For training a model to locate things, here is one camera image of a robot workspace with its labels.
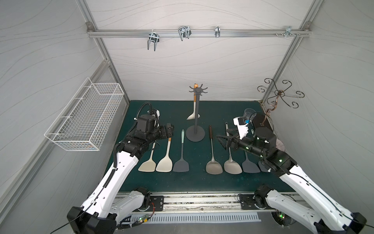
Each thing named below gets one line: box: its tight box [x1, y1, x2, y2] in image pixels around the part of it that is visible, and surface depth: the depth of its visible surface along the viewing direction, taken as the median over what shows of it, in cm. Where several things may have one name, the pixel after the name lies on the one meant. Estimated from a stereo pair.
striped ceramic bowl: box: [275, 138, 286, 153], surface depth 93 cm
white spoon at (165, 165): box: [155, 137, 173, 173], surface depth 89 cm
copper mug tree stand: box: [257, 78, 305, 127], surface depth 84 cm
